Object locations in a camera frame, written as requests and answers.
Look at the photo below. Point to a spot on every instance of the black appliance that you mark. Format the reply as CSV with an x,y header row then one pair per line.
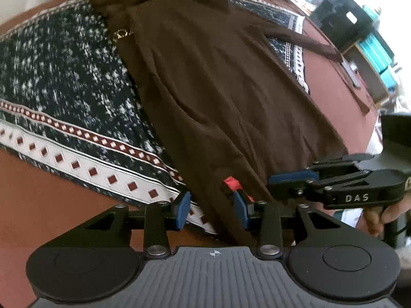
x,y
340,19

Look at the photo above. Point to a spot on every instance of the person's right hand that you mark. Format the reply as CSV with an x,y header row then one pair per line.
x,y
390,215

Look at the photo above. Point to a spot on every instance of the dark flat device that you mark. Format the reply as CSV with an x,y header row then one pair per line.
x,y
350,73

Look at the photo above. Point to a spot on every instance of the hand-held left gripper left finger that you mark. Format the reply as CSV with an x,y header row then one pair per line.
x,y
183,208

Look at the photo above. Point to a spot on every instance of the navy printed blanket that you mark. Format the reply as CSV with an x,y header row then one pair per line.
x,y
57,70

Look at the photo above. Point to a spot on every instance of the dark brown garment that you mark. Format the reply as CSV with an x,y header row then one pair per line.
x,y
208,86

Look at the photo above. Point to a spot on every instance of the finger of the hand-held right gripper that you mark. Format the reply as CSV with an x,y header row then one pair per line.
x,y
292,178
321,187

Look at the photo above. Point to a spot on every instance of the teal storage box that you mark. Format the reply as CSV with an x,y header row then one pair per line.
x,y
375,51
389,78

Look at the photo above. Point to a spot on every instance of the wooden shelf unit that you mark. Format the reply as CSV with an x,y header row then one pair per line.
x,y
369,73

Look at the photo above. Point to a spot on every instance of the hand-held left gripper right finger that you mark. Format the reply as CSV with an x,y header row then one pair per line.
x,y
240,208

